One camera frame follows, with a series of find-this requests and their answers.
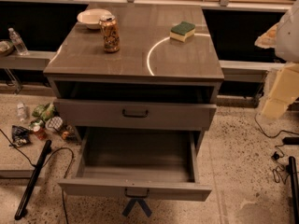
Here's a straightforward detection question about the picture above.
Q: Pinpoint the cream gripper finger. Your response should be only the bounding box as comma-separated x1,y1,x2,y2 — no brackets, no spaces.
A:
254,24,278,49

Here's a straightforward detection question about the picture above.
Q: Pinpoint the green yellow sponge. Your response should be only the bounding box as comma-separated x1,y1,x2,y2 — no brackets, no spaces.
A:
170,21,195,42

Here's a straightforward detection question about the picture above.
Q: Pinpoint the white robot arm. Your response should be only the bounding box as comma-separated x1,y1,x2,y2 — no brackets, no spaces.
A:
254,7,299,122

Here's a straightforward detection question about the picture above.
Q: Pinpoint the grey drawer cabinet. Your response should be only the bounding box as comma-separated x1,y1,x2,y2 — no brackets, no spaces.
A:
44,4,223,105

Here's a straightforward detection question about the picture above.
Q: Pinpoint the open grey lower drawer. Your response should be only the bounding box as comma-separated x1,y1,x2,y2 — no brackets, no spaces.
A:
59,128,211,202

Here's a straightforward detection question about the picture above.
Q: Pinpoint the grey upper drawer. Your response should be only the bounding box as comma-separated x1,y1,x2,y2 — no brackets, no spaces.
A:
54,99,217,131

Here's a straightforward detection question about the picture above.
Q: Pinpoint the orange soda can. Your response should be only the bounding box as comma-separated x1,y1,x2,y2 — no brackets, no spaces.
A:
99,14,120,53

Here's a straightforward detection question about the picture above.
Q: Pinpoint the white bowl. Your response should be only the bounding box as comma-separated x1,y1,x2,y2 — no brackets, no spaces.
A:
77,8,110,30

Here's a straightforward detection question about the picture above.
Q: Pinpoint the white patterned cup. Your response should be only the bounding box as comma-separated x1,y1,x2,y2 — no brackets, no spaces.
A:
46,117,63,132

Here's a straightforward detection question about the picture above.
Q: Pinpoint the green snack bag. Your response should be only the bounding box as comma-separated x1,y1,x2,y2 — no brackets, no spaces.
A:
32,103,56,121

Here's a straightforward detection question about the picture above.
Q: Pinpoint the black pole left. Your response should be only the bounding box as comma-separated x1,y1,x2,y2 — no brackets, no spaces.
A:
14,140,51,220

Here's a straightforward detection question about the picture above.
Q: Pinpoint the red can on floor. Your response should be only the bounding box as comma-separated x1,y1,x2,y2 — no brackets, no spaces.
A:
33,125,47,140

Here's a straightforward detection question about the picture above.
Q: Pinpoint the clear plastic water bottle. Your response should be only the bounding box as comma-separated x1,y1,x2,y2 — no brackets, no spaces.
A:
8,28,29,55

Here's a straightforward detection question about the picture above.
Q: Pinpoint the small plastic bottle on floor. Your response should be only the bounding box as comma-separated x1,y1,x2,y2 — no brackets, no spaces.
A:
17,102,27,121

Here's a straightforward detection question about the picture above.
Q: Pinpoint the bowl on left shelf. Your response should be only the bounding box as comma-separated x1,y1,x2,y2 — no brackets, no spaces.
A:
0,40,14,57

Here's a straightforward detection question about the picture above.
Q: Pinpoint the dark chip bag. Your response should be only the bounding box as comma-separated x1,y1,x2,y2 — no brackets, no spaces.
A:
11,125,30,147

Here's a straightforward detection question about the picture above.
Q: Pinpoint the black floor cable left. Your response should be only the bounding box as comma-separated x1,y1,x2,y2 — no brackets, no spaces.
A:
0,128,75,224

